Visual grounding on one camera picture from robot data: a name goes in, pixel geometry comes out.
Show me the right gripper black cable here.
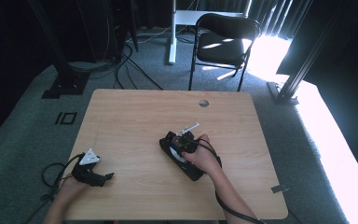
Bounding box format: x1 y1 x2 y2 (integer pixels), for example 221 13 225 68
198 138 268 224

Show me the bundle of floor cables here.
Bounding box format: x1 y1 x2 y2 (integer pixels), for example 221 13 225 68
68 17 164 91

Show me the black folding chair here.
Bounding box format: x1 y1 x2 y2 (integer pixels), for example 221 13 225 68
187 12 261 92

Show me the person's left hand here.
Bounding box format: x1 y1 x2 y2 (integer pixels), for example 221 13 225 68
55 176 89 207

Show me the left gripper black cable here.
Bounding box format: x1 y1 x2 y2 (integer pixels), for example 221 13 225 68
24 153 85 224

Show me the black metal stand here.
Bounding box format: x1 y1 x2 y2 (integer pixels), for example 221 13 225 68
27 0 91 100
266 0 349 106

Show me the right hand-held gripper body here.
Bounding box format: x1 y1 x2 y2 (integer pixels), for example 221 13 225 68
167 122 200 154

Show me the person's right hand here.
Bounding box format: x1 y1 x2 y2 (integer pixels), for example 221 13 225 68
182 133 223 176

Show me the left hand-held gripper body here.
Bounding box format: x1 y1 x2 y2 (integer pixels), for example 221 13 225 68
71 147 106 187

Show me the dark pleated curtain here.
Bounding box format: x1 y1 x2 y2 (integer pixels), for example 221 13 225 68
248 0 313 40

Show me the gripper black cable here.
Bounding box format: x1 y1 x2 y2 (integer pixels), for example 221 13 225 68
24 153 85 224
198 138 268 224

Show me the grey tape strip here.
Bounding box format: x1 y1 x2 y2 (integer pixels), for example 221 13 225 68
270 184 290 194

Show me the black mesh pencil case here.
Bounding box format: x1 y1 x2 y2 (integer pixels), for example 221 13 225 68
158 131 206 182

